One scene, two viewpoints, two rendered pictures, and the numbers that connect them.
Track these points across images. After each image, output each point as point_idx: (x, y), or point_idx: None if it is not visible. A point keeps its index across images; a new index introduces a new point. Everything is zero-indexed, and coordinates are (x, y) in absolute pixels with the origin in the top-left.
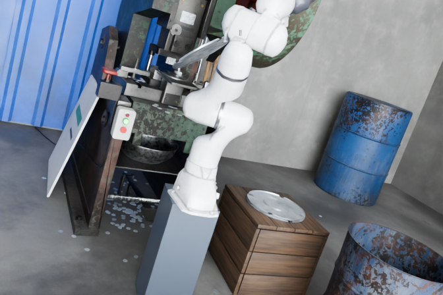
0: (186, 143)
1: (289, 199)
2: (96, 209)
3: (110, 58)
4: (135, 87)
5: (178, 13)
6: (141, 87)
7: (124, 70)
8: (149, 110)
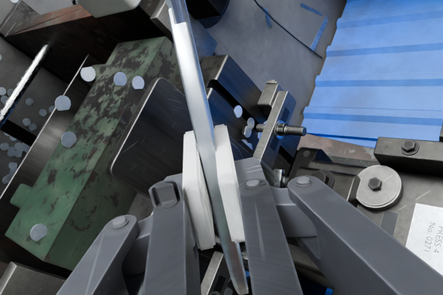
0: (31, 188)
1: None
2: (27, 22)
3: (331, 148)
4: (211, 75)
5: None
6: (207, 88)
7: (275, 98)
8: (134, 77)
